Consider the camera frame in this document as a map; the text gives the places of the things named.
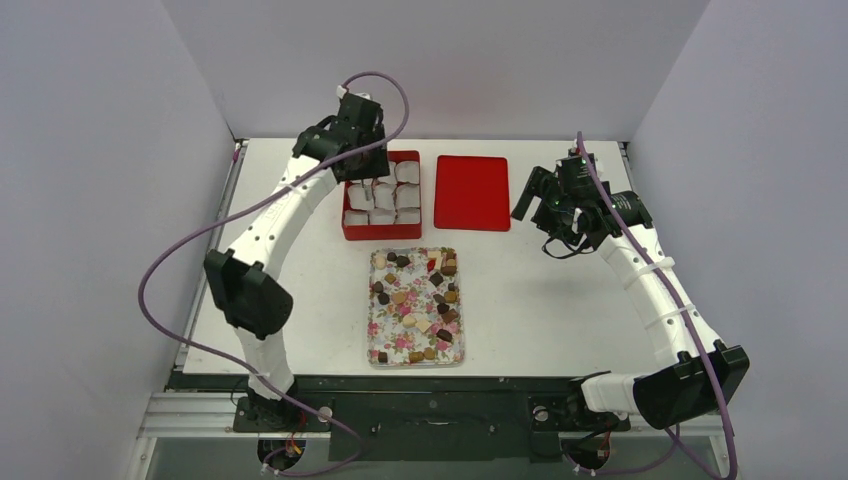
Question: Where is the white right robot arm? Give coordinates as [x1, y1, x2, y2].
[511, 154, 750, 429]

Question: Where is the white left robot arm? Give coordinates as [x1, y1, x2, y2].
[204, 91, 389, 430]

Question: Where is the red chocolate box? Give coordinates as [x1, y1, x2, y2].
[341, 150, 422, 241]

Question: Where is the dark chocolate on tray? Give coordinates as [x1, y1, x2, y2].
[436, 329, 453, 342]

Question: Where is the red box lid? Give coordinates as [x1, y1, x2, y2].
[433, 155, 511, 232]

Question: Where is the floral serving tray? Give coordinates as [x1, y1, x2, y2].
[366, 247, 466, 368]

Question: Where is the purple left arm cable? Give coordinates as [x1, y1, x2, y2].
[137, 71, 411, 478]

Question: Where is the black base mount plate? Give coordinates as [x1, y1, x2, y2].
[231, 375, 631, 462]

